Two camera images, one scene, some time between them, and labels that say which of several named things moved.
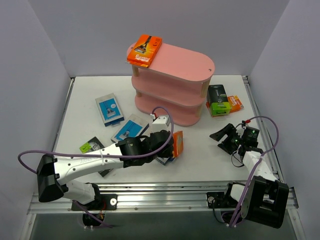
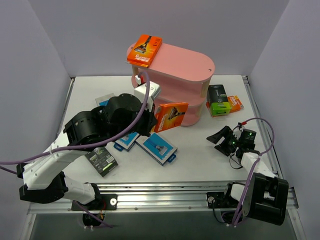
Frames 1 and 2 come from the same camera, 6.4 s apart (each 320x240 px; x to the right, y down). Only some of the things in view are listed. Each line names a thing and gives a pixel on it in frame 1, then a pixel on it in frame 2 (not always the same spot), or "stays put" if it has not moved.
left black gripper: (169, 150) → (149, 121)
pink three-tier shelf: (177, 78) stays put
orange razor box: (144, 51) stays put
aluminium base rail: (152, 198) stays put
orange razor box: (178, 143) → (169, 115)
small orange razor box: (235, 103) stays put
